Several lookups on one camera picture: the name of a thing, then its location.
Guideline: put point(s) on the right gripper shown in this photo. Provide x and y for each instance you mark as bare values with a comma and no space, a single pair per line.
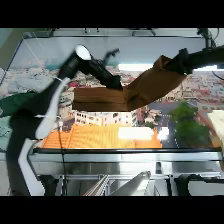
182,61

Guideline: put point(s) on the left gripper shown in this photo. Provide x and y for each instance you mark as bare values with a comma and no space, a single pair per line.
115,82

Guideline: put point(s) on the brown shirt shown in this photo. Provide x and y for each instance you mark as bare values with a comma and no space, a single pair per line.
146,86

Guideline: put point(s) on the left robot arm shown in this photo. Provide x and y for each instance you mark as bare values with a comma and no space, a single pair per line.
40,110

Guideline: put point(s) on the cream garment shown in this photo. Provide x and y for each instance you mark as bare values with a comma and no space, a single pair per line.
217,128

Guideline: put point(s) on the dark green garment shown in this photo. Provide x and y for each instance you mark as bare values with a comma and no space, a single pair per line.
16,102

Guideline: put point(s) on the silver frame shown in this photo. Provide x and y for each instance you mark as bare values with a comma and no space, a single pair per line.
133,166

